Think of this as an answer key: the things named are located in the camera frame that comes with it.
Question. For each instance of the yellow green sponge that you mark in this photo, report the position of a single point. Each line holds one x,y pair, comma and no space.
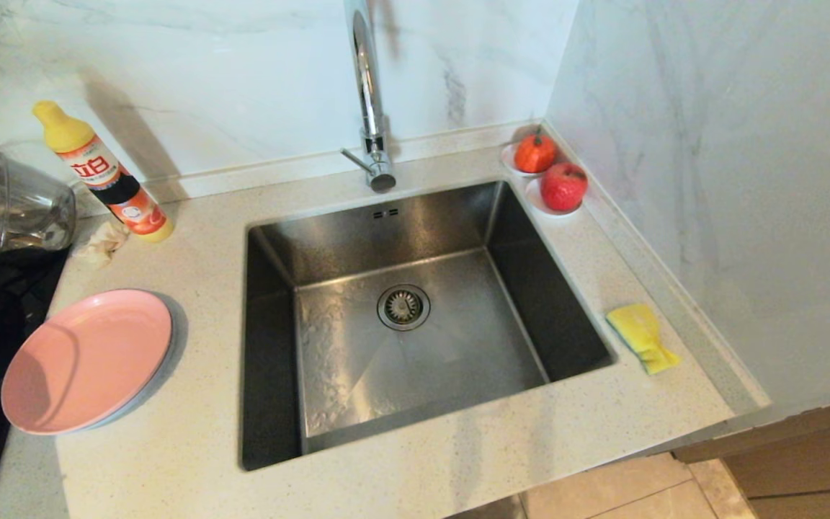
638,328

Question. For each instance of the grey plate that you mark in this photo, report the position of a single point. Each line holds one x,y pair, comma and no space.
172,353

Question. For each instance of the orange dish soap bottle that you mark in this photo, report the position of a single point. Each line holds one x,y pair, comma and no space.
101,173

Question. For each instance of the pink plate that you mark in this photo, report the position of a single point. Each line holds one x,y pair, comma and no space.
87,360

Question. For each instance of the stainless steel sink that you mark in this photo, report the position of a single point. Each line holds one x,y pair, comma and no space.
415,375

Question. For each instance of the metal drain strainer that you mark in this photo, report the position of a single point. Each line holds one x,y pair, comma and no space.
403,307

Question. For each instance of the small white dish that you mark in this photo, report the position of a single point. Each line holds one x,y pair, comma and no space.
509,160
536,205

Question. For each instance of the orange toy pumpkin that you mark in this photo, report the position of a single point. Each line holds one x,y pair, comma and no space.
534,153

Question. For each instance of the red toy apple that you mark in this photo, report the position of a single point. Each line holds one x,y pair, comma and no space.
563,187

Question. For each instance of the chrome faucet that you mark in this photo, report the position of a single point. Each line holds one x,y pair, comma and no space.
368,79

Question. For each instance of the clear glass jug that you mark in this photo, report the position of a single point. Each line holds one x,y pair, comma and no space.
26,205

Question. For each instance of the wooden cabinet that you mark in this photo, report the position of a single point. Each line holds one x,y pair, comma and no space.
797,461

